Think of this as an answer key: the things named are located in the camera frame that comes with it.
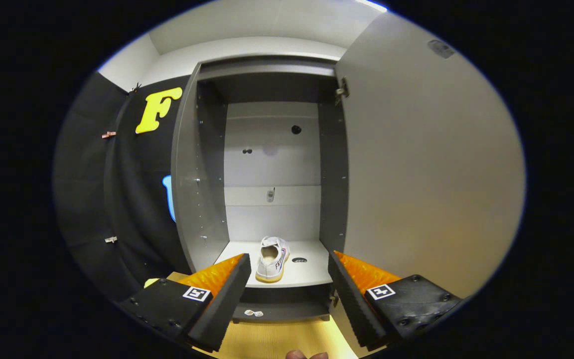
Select black backdrop cloth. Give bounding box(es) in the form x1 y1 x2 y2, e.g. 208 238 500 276
54 71 193 302

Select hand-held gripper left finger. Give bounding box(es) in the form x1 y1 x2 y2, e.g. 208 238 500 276
118 253 252 353

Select white canvas shoe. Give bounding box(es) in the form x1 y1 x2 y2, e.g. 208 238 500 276
255 236 290 283

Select grey shoe cabinet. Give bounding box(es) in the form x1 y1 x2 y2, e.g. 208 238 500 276
170 55 350 322

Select beige shoe cabinet door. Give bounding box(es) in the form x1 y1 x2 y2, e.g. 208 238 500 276
334 11 527 300

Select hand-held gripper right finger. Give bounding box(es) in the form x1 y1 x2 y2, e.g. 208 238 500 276
328 250 464 351

